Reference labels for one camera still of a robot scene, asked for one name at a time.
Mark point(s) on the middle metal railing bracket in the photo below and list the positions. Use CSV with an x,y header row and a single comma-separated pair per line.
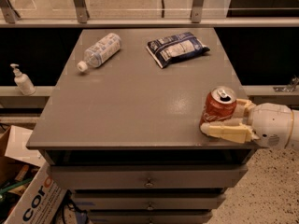
x,y
81,11

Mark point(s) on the clear plastic water bottle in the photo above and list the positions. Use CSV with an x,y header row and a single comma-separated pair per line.
x,y
100,52

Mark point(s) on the red Coca-Cola can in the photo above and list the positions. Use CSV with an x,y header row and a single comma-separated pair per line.
x,y
219,106

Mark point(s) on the metal clamp on ledge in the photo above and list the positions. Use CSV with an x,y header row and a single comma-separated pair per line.
x,y
290,87

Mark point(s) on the blue chip bag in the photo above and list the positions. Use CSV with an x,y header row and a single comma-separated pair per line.
x,y
176,48

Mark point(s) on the cardboard box with lettering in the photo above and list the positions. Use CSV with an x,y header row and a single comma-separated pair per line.
x,y
28,194

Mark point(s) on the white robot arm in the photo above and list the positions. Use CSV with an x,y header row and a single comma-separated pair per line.
x,y
294,129

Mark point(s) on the grey drawer cabinet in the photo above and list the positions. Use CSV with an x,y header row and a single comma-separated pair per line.
x,y
130,112

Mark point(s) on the metal railing bracket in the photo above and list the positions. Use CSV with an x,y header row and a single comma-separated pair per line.
x,y
196,13
81,11
9,13

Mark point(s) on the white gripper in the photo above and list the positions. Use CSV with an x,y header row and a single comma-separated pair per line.
x,y
271,122

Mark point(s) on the right metal railing bracket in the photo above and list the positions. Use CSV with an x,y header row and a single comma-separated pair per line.
x,y
196,13

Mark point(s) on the white pump dispenser bottle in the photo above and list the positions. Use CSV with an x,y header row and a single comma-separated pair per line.
x,y
23,82

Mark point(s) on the bottom grey drawer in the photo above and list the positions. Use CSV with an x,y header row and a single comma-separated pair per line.
x,y
150,217

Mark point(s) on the left metal railing bracket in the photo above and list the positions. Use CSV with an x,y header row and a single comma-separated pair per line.
x,y
9,13

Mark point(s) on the top grey drawer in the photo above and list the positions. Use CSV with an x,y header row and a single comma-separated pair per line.
x,y
148,177

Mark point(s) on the grey drawer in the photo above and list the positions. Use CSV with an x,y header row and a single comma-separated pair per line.
x,y
150,217
148,201
148,177

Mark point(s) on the middle grey drawer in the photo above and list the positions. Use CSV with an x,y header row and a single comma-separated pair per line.
x,y
148,201

